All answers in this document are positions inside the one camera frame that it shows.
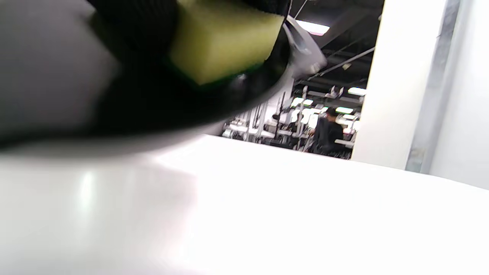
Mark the person's right hand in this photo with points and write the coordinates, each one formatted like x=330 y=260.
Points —
x=133 y=26

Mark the black cast iron frying pan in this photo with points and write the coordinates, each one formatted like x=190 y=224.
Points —
x=153 y=103

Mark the yellow green sponge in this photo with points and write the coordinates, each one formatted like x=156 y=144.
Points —
x=225 y=42

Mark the row of white workstation frames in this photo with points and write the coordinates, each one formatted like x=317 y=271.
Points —
x=267 y=126

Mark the grey left hand controller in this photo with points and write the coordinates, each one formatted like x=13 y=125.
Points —
x=305 y=49

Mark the ceiling light panel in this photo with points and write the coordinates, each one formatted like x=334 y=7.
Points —
x=313 y=28

